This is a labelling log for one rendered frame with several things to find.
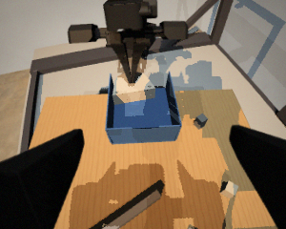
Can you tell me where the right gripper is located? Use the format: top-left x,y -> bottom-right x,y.
68,21 -> 188,84

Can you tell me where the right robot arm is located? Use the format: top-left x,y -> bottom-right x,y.
103,0 -> 157,31

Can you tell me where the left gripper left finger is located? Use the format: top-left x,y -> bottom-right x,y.
0,129 -> 85,229

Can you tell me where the black metal frame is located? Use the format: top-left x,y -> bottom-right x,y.
163,0 -> 234,48

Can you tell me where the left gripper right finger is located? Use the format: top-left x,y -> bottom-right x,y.
229,125 -> 286,229

